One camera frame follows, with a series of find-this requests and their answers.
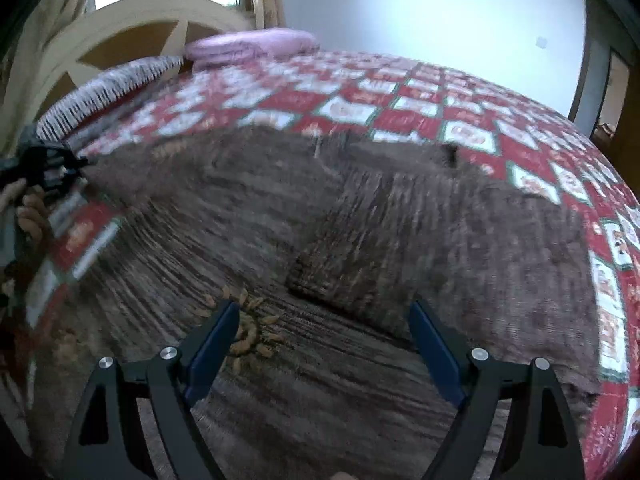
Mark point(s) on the person's left hand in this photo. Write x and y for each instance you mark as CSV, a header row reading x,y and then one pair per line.
x,y
32,217

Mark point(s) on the red checkered printed bedsheet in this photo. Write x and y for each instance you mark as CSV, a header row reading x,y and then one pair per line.
x,y
415,105

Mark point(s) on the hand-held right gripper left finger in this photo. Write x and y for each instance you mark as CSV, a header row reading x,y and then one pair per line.
x,y
217,340

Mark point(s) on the brown striped knit sweater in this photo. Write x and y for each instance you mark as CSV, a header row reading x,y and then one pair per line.
x,y
350,240

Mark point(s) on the cream wooden headboard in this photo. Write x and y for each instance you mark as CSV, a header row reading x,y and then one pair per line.
x,y
115,35

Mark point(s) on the grey striped pillow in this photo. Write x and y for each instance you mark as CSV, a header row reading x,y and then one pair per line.
x,y
100,92

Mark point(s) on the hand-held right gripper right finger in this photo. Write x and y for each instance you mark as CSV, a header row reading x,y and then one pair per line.
x,y
430,345

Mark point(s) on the brown door frame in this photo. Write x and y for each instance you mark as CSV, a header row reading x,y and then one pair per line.
x,y
600,85

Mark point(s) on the white wall switch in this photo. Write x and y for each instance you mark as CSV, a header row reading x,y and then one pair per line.
x,y
541,41

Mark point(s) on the pink pillow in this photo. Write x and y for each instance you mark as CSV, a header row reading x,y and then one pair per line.
x,y
250,45

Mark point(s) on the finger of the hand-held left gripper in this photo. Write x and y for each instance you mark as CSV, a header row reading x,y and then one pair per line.
x,y
52,162

